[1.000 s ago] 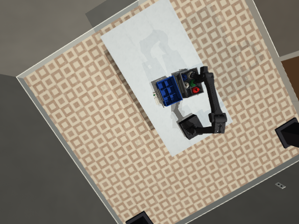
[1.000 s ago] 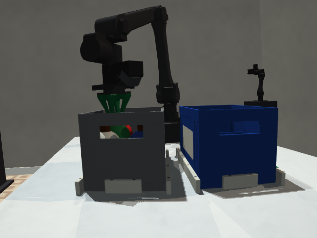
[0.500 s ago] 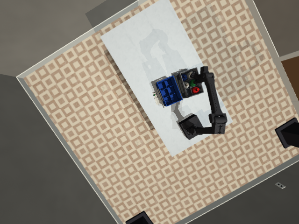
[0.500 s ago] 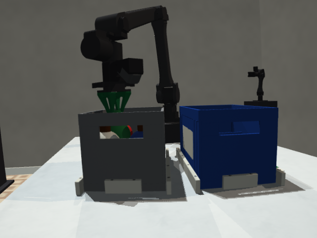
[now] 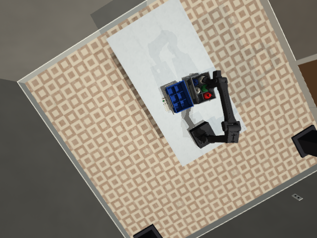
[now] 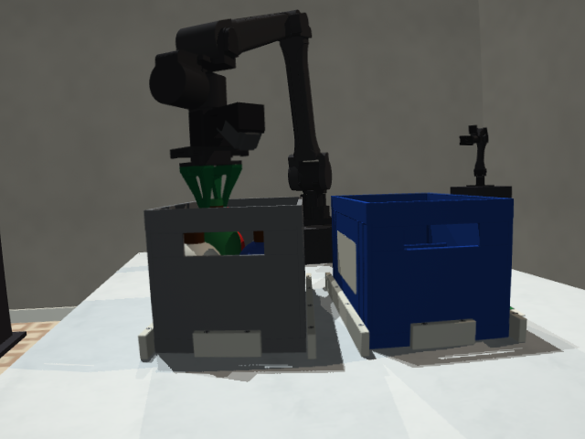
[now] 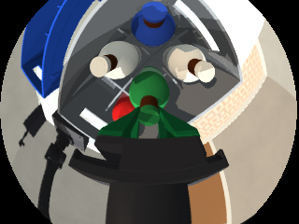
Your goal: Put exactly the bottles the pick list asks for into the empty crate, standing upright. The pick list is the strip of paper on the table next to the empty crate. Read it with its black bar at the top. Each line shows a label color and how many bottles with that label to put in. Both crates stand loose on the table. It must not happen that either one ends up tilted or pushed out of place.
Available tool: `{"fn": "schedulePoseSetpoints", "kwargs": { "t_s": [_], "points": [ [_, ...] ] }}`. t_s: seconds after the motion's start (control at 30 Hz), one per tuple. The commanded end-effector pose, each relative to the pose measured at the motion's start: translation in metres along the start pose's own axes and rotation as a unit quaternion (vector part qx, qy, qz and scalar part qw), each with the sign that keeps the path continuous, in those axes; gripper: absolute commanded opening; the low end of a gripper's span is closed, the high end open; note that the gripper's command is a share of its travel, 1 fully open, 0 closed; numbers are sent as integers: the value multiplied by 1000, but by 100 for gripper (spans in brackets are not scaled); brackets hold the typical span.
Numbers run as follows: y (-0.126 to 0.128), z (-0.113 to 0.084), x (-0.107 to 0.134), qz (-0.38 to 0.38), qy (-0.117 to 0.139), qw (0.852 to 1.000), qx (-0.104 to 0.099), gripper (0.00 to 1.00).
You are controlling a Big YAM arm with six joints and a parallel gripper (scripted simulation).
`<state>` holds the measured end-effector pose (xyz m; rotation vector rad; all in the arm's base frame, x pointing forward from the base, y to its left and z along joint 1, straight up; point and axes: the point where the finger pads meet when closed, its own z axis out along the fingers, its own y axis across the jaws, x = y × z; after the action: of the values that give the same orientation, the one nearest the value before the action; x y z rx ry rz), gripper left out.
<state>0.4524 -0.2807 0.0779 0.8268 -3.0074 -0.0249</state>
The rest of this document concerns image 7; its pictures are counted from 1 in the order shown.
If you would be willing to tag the cream bottle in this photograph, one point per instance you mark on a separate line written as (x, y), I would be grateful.
(188, 63)

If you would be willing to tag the green bottle with pale green label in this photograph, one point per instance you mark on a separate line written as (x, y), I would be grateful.
(148, 91)

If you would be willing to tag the blue bottle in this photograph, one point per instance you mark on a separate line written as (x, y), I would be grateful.
(151, 27)

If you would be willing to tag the white bottle with grey label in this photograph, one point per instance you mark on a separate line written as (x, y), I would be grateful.
(116, 60)

